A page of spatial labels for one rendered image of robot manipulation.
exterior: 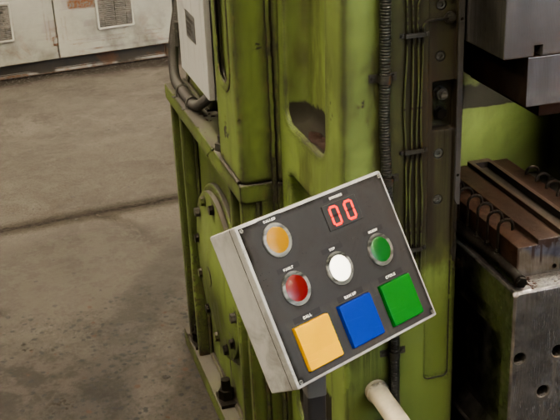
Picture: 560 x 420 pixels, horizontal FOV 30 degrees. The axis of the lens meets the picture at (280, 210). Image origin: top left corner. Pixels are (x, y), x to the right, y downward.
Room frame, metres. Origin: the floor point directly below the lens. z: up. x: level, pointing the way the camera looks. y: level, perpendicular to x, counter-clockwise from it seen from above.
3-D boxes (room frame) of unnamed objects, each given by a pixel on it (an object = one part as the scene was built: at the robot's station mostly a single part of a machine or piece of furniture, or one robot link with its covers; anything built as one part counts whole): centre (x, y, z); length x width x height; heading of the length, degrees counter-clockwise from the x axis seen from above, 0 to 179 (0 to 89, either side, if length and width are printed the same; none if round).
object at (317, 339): (1.48, -0.05, 1.01); 0.07 x 0.05 x 0.07; 131
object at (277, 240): (1.55, 0.01, 1.16); 0.05 x 0.03 x 0.04; 106
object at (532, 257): (2.08, -0.50, 0.96); 0.42 x 0.20 x 0.09; 16
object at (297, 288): (1.52, -0.02, 1.09); 0.05 x 0.03 x 0.04; 106
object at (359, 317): (1.55, -0.13, 1.01); 0.07 x 0.05 x 0.07; 131
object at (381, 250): (1.65, -0.17, 1.09); 0.05 x 0.03 x 0.04; 106
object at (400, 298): (1.61, -0.20, 1.01); 0.07 x 0.05 x 0.07; 131
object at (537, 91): (2.08, -0.50, 1.32); 0.42 x 0.20 x 0.10; 16
